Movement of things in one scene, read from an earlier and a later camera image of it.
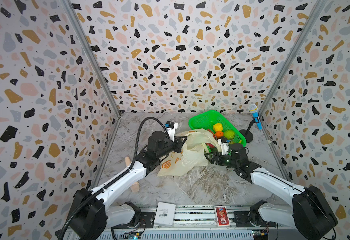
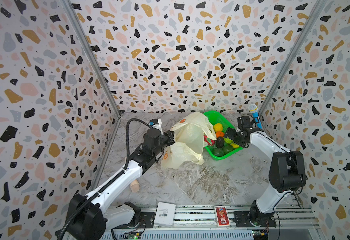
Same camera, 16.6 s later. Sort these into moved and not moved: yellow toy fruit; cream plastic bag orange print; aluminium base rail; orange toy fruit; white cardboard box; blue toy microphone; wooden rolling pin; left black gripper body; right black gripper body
Moved: left black gripper body; right black gripper body; cream plastic bag orange print
Not moved: aluminium base rail; white cardboard box; orange toy fruit; wooden rolling pin; blue toy microphone; yellow toy fruit
